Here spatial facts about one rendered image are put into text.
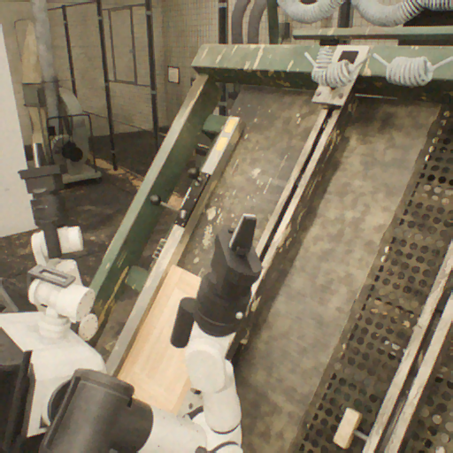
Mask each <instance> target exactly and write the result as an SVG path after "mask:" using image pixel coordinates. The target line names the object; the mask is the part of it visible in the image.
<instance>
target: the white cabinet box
mask: <svg viewBox="0 0 453 453"><path fill-rule="evenodd" d="M26 169H27V163H26V159H25V154H24V149H23V143H22V139H21V133H20V129H19V119H18V114H17V109H16V104H15V99H14V94H13V88H12V80H11V76H10V69H9V65H8V60H7V55H6V49H5V45H4V36H3V30H2V25H1V23H0V238H1V237H5V236H8V234H16V233H20V232H24V231H27V230H33V229H36V228H38V226H36V225H35V220H34V216H33V212H32V206H31V203H30V200H33V199H34V198H33V194H31V195H29V194H28V193H27V189H26V184H25V180H21V179H20V177H19V173H18V171H20V170H26Z"/></svg>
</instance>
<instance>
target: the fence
mask: <svg viewBox="0 0 453 453"><path fill-rule="evenodd" d="M230 119H231V120H237V121H236V123H235V125H234V127H233V128H232V130H231V132H230V134H229V132H225V130H226V128H227V125H228V122H229V120H230ZM244 126H245V123H244V122H243V121H242V120H241V118H238V117H231V116H229V118H228V121H227V123H226V125H225V127H224V129H223V131H222V134H220V136H219V138H218V140H217V142H216V144H215V147H214V149H213V151H212V153H211V155H210V156H209V157H208V160H207V162H206V164H205V166H204V168H203V173H208V174H210V175H211V177H210V178H209V179H208V181H207V183H206V186H205V188H204V190H203V193H202V194H201V197H200V199H199V201H198V203H197V204H196V207H195V209H194V211H193V213H192V215H191V217H190V219H189V221H188V224H187V226H186V228H183V227H180V226H177V225H175V227H174V229H173V230H172V232H171V234H170V236H169V238H168V240H167V242H166V244H165V247H164V249H163V251H162V253H161V255H160V257H158V259H157V262H156V264H155V266H154V268H153V270H152V273H151V275H150V277H149V279H148V281H147V283H145V286H144V288H143V290H142V292H141V294H140V296H139V298H138V301H137V303H136V305H135V307H134V309H133V311H132V314H130V316H129V318H128V320H127V322H126V324H125V326H124V329H123V331H122V333H121V335H120V337H119V339H118V341H117V344H116V346H114V347H115V348H113V350H112V352H111V354H110V356H109V359H108V361H107V363H106V369H107V374H108V375H110V376H112V377H115V378H117V377H118V375H119V371H120V369H121V367H122V365H123V364H124V362H125V360H126V358H127V354H129V352H130V350H131V348H132V347H133V345H134V342H135V339H136V337H137V335H138V333H139V331H140V329H141V327H142V323H143V321H145V319H146V318H147V316H148V314H149V312H150V308H151V306H152V304H153V303H154V301H155V299H156V296H157V293H159V291H160V289H161V288H162V286H163V283H164V281H165V278H166V276H167V274H168V273H169V270H170V268H171V266H172V265H177V263H178V261H179V259H180V255H181V253H182V251H183V250H184V248H186V245H187V243H188V240H189V238H190V236H191V235H192V232H193V230H194V227H195V225H196V222H198V220H199V218H200V216H201V214H202V212H203V208H204V206H205V205H206V203H207V201H208V199H209V197H211V193H212V191H213V189H214V188H215V186H216V183H217V181H218V179H219V176H220V175H221V173H223V170H224V168H225V166H226V164H227V161H228V159H229V157H230V155H231V152H232V150H233V149H234V147H235V144H236V143H237V141H238V139H239V137H240V135H241V133H242V130H243V128H244ZM222 137H225V138H227V140H226V143H225V145H224V148H223V150H222V151H220V150H216V148H217V145H218V143H219V140H220V138H222Z"/></svg>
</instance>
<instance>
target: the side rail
mask: <svg viewBox="0 0 453 453"><path fill-rule="evenodd" d="M223 94H224V92H223V91H222V88H220V87H219V86H218V85H217V84H216V83H215V82H213V81H212V80H211V78H210V76H197V78H196V81H194V83H193V85H192V87H191V89H190V91H189V93H188V96H187V98H186V100H185V102H184V103H182V106H181V108H180V110H179V112H178V114H177V116H176V119H175V121H174V122H173V125H172V127H170V129H169V132H168V134H167V136H166V137H165V139H164V141H163V143H162V146H161V148H160V150H159V151H158V152H157V155H156V156H155V159H154V161H153V163H152V165H151V167H150V170H149V171H148V173H147V175H145V177H144V179H143V181H142V185H141V186H140V188H139V190H138V192H137V194H136V197H135V199H134V200H133V202H132V203H131V204H130V206H129V209H128V211H127V214H126V216H125V217H124V219H123V222H122V224H121V226H119V229H118V231H117V233H116V235H115V237H114V239H113V240H112V242H111V245H110V248H109V249H108V251H107V253H105V255H104V258H103V261H102V263H101V264H100V266H99V268H98V270H97V272H96V275H95V277H94V279H93V280H92V282H91V284H89V286H88V289H92V290H93V291H94V293H95V299H94V303H93V306H92V308H95V309H96V316H97V328H96V332H95V334H94V335H93V336H92V337H91V338H90V339H89V340H87V341H86V343H88V344H89V346H90V347H92V348H94V347H95V346H96V344H97V342H98V340H99V338H100V336H102V334H103V332H104V329H105V327H106V325H107V323H108V321H109V319H110V317H111V314H112V312H113V310H114V308H115V306H116V304H117V303H118V302H119V299H120V297H121V295H122V293H123V291H124V289H125V287H126V284H125V282H124V281H125V278H126V276H127V274H128V271H129V269H130V267H131V266H132V265H137V263H138V261H139V258H140V256H141V254H142V253H143V251H144V249H145V246H146V244H148V242H149V240H150V237H151V236H152V233H153V231H154V229H155V227H156V225H157V223H158V220H159V218H161V216H162V214H163V212H164V210H165V206H164V205H162V204H159V205H153V204H151V203H150V198H151V197H152V195H154V194H158V195H160V196H161V198H162V202H163V203H166V204H167V203H168V201H169V199H170V197H171V194H172V193H173V191H174V190H175V188H176V186H177V183H178V181H179V179H180V177H181V175H182V173H183V170H184V168H186V166H187V164H188V161H189V160H190V157H191V155H192V153H193V151H194V149H195V147H196V146H197V144H198V142H199V140H200V139H201V137H202V135H203V133H202V130H201V128H202V126H203V123H204V122H205V120H206V117H207V115H208V114H213V113H214V111H215V109H216V107H217V105H218V102H219V99H220V98H221V97H222V96H223Z"/></svg>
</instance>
